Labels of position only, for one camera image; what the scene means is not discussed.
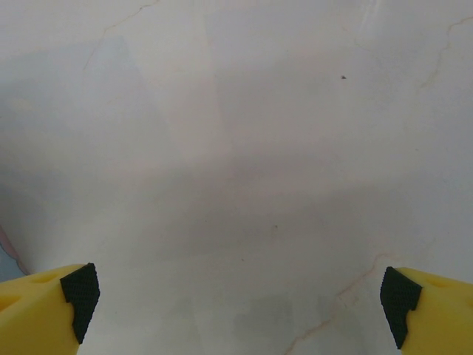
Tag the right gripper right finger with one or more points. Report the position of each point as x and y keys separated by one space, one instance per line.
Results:
x=436 y=318

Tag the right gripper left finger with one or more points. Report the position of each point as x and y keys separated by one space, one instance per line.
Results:
x=37 y=314

